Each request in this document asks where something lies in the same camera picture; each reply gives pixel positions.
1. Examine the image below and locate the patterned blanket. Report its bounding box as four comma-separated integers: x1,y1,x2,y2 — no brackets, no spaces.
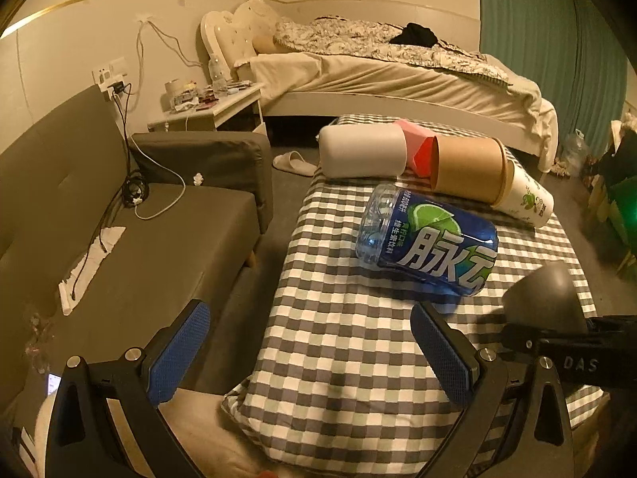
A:
273,15,510,86

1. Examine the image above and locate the brown paper cup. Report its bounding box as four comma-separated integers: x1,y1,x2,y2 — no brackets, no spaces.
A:
431,136,508,205

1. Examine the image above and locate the pink box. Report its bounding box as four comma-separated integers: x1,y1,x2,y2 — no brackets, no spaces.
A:
394,119,435,178

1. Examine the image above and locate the white paper on sofa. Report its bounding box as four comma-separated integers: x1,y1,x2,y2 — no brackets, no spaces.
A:
58,225,126,316

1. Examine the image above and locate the grey cup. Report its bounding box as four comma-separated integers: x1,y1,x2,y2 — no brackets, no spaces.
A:
502,261,587,335

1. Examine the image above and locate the grey sofa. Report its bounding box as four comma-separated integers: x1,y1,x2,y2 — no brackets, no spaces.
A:
1,88,273,408

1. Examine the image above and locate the wooden chair with clothes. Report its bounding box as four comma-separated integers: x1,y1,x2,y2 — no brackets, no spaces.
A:
587,111,636,273

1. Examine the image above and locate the green curtain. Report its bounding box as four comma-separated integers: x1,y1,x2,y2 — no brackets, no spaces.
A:
481,0,627,155

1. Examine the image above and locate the wall power socket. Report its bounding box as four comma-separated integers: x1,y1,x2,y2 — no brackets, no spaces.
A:
92,57,129,93

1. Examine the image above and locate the white printed paper cup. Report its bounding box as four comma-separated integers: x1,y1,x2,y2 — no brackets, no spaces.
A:
492,161,554,229

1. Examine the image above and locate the white headboard pillow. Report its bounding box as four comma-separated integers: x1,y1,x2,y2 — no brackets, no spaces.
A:
200,0,281,80

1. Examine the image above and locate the large water jug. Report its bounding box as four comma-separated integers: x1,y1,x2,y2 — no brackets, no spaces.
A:
561,128,588,176

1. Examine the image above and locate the bed with beige sheet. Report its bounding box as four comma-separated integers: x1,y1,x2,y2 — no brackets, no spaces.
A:
233,1,562,173

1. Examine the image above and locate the checkered table cloth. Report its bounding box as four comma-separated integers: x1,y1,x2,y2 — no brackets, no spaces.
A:
220,112,611,476

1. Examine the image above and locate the black garment on bed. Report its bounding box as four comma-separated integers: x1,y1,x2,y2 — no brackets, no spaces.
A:
390,23,438,47

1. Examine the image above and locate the blue labelled plastic bottle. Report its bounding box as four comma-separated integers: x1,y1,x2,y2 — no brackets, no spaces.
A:
355,184,499,297

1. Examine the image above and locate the white charger cable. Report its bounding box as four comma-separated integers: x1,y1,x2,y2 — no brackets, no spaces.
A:
127,16,205,221

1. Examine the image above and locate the black charger cable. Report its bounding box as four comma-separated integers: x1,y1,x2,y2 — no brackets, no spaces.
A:
69,81,150,302

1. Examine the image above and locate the beige slipper by nightstand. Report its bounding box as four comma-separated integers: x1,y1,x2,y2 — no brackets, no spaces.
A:
272,151,317,177

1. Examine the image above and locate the white nightstand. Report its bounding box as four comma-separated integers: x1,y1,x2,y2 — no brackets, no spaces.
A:
147,83,267,135

